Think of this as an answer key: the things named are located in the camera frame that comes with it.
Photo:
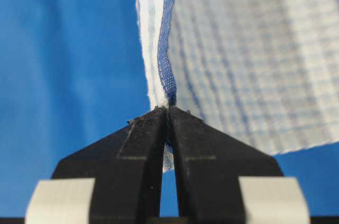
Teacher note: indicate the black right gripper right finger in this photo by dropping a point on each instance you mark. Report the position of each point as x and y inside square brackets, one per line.
[222, 180]

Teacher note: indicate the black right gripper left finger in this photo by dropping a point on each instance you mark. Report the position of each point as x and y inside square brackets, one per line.
[114, 180]

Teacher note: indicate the blue striped white towel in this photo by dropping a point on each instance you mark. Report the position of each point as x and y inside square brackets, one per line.
[262, 71]

